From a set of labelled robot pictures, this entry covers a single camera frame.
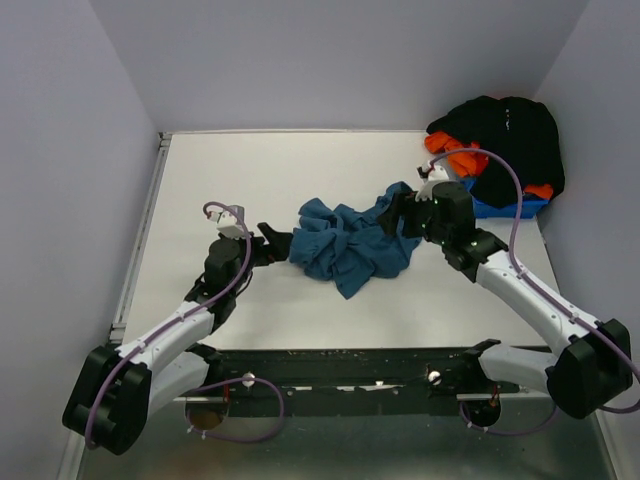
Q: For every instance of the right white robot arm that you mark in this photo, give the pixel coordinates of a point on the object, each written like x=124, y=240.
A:
x=588, y=362

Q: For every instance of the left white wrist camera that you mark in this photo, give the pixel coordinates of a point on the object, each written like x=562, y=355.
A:
x=228, y=222

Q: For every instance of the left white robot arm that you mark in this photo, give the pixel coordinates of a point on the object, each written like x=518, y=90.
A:
x=118, y=389

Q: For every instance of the teal blue t shirt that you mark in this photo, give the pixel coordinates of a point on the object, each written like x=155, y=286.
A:
x=349, y=247

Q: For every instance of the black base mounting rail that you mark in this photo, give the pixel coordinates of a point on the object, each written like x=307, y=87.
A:
x=349, y=382

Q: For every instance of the black t shirt pile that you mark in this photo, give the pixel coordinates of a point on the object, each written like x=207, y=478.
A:
x=521, y=131

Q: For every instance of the orange t shirt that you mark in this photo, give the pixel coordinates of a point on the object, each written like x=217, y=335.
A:
x=464, y=164

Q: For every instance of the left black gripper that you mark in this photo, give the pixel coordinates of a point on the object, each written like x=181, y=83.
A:
x=280, y=244

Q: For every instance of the aluminium table edge rail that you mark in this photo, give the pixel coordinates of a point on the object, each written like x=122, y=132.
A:
x=119, y=322

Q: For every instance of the blue plastic bin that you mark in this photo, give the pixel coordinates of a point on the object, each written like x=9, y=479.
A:
x=500, y=207

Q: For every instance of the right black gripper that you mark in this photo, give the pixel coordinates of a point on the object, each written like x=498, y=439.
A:
x=406, y=203

